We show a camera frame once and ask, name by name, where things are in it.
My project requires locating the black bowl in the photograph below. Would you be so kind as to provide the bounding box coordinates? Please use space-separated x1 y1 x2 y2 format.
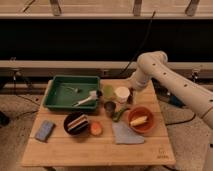
63 112 89 135

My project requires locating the orange round fruit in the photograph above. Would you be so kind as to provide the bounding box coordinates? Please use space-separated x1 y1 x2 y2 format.
90 121 103 136

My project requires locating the black floor cable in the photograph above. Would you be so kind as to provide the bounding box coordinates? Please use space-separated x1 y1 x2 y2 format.
156 94 198 127

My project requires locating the small metal fork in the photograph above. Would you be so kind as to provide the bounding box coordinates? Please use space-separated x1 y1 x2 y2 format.
64 86 79 93

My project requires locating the layered cake slice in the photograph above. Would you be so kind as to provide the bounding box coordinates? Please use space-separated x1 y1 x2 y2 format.
67 115 88 131

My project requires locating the orange bowl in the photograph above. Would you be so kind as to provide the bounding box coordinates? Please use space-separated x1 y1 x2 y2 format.
127 107 155 134

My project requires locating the black hanging cable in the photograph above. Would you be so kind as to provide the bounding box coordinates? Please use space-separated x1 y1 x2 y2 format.
119 9 157 76

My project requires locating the blue sponge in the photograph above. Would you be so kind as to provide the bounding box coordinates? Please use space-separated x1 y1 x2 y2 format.
35 120 55 142

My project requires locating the white cup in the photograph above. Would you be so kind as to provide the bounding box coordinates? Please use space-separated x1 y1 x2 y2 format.
115 86 130 103

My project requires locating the light green cup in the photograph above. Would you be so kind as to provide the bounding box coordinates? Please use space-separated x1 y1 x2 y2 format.
103 85 115 100

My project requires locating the wooden table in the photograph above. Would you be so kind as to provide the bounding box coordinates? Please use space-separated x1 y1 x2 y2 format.
21 84 176 167

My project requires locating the grey metal cup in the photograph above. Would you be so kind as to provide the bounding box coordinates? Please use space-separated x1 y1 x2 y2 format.
104 101 116 117

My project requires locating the white dish brush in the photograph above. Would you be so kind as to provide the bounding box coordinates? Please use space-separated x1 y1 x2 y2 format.
73 90 102 107

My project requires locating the blue power box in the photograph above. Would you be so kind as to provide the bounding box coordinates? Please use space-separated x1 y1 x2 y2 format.
169 95 182 107

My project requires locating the dark grape bunch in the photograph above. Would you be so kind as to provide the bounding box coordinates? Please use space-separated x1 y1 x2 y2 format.
128 88 135 104

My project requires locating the grey cloth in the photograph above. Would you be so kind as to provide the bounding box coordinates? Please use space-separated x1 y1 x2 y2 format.
112 121 145 144

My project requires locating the green plastic tray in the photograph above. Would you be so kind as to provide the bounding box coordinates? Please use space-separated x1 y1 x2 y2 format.
43 75 100 112

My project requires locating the green pepper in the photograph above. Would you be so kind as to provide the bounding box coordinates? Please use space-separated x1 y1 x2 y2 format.
112 107 129 122

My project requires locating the yellow corn cob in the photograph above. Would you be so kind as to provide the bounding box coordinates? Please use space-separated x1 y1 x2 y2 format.
130 116 148 126

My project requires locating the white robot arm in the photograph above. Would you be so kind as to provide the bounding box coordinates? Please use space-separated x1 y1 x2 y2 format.
128 51 213 171

